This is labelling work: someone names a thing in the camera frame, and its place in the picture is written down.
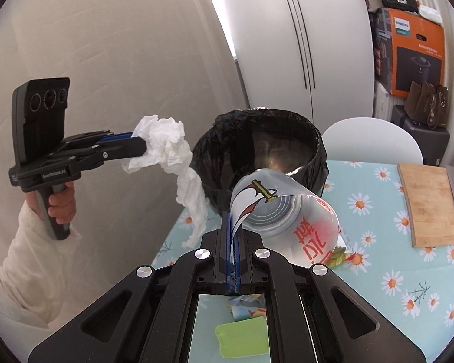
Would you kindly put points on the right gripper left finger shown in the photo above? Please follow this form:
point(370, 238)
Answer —
point(149, 315)

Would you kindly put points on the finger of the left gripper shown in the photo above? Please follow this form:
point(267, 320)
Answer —
point(121, 148)
point(112, 137)

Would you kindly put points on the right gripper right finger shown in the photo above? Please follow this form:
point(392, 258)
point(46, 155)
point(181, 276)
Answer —
point(312, 314)

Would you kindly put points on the large white tissue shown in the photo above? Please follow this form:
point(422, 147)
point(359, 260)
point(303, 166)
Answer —
point(167, 147)

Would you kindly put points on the clear plastic red-print cup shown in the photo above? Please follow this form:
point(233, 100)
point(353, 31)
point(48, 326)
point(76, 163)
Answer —
point(290, 219)

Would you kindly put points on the colourful foil snack wrapper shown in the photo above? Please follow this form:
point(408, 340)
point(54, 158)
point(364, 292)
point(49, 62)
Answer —
point(250, 306)

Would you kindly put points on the left forearm cream sleeve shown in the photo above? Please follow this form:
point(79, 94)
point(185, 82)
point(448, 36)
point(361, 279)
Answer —
point(35, 272)

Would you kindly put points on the black lined glass trash bowl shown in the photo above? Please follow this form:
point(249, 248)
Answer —
point(243, 141)

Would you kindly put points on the person's left hand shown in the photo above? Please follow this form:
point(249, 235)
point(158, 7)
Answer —
point(62, 205)

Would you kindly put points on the wooden cutting board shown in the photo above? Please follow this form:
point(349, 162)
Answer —
point(430, 204)

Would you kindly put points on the white chair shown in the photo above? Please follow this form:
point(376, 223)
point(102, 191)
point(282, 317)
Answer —
point(368, 139)

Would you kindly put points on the white cabinet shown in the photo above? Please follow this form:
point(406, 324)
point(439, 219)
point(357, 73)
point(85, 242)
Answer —
point(313, 57)

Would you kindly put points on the black stool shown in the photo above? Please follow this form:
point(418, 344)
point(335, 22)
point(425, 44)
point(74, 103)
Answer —
point(432, 142)

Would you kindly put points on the brown leather handbag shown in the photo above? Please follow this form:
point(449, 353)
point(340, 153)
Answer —
point(428, 104)

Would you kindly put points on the orange Philips appliance box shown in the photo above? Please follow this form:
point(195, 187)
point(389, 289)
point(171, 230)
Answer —
point(407, 49)

